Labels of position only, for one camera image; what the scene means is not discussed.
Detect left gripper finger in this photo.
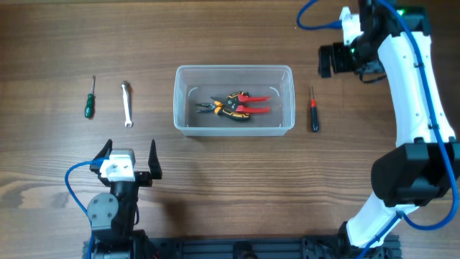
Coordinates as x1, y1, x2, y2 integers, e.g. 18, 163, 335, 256
148, 140, 162, 179
93, 139, 113, 161

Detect black red screwdriver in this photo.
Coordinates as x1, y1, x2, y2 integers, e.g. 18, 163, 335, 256
310, 86, 319, 132

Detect orange black long-nose pliers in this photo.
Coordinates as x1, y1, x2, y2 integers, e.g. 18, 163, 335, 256
195, 91, 250, 122

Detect red handled snips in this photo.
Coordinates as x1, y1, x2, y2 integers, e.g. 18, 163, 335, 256
211, 91, 270, 114

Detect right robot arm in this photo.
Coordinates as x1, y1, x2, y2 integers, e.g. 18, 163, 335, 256
318, 1, 459, 258

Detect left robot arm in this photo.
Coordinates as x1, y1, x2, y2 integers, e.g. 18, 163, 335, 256
82, 140, 162, 258

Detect clear plastic container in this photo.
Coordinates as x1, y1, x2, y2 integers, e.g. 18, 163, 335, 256
173, 65, 295, 137

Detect small silver wrench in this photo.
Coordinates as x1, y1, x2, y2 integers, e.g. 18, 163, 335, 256
121, 81, 133, 127

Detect left blue cable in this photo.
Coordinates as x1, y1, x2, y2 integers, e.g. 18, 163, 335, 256
64, 157, 109, 259

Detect blue cable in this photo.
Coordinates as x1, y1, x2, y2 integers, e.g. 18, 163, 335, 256
296, 0, 460, 259
64, 157, 109, 259

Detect green handled screwdriver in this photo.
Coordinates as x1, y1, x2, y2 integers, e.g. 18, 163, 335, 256
84, 75, 96, 119

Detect right blue cable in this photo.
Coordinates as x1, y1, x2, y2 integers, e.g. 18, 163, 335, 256
296, 0, 460, 259

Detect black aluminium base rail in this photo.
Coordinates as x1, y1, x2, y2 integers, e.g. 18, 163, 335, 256
82, 235, 400, 259

